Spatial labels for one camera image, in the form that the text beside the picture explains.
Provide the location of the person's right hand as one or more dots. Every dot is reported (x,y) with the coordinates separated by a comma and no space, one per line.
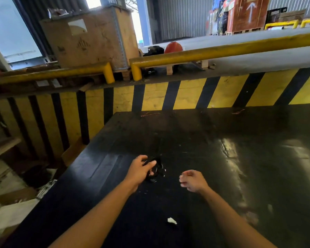
(193,181)

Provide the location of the person's left hand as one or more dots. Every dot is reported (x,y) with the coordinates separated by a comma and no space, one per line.
(137,173)

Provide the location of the person's right fingers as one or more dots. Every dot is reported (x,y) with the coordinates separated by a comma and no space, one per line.
(185,178)

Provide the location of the person's left thumb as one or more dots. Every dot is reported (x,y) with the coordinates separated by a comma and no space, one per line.
(149,166)

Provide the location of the person's left forearm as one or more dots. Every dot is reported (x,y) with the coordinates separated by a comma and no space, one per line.
(95,218)

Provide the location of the person's right forearm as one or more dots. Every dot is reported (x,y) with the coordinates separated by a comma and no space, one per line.
(230,219)

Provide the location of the white paper scrap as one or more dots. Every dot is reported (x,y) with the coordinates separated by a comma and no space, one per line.
(171,221)

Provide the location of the yellow black striped barrier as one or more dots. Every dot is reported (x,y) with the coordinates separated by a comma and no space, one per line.
(155,100)

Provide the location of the wooden pallet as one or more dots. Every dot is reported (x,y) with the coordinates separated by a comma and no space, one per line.
(188,65)

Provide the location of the black bag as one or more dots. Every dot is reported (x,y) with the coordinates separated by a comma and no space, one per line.
(153,51)

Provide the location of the red hard hat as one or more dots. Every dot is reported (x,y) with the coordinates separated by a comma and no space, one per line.
(173,47)

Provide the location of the pile of cardboard scraps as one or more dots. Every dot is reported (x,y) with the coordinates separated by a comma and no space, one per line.
(13,193)

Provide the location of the large plywood crate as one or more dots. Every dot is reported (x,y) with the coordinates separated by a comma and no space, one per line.
(90,40)

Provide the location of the red crate with white arrow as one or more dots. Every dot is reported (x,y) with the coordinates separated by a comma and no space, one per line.
(247,13)

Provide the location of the brown cardboard box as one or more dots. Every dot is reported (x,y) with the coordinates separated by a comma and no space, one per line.
(291,15)

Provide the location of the long yellow guard rail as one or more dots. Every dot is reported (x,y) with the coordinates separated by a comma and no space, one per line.
(222,51)

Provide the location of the short yellow guard rail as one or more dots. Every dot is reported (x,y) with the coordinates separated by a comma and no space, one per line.
(54,73)

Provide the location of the distant yellow guard rail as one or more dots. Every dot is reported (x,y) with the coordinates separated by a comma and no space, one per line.
(292,23)

